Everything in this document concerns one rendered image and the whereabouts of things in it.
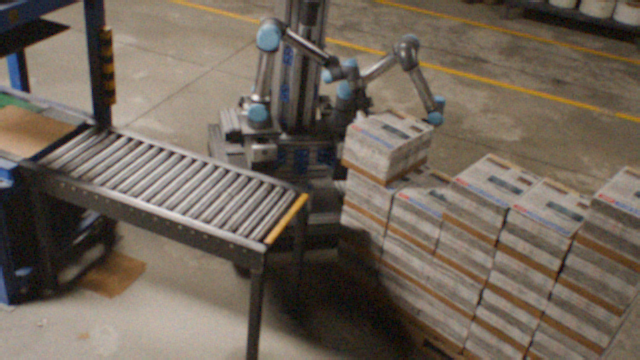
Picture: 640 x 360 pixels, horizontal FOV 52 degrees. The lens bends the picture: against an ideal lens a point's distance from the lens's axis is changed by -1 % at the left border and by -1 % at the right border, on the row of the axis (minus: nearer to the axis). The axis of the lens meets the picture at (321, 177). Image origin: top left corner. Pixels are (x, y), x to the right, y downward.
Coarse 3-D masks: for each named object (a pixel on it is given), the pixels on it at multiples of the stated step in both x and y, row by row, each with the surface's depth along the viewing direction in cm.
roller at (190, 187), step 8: (208, 168) 331; (200, 176) 325; (208, 176) 329; (192, 184) 318; (200, 184) 323; (184, 192) 312; (192, 192) 318; (168, 200) 305; (176, 200) 306; (168, 208) 301
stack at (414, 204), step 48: (384, 192) 328; (432, 192) 330; (384, 240) 341; (432, 240) 319; (480, 240) 300; (336, 288) 381; (384, 288) 354; (432, 288) 330; (480, 288) 309; (528, 288) 292; (432, 336) 342; (480, 336) 320; (528, 336) 300
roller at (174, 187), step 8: (200, 160) 336; (192, 168) 329; (200, 168) 334; (184, 176) 323; (192, 176) 328; (176, 184) 317; (184, 184) 322; (168, 192) 311; (176, 192) 317; (152, 200) 303; (160, 200) 305
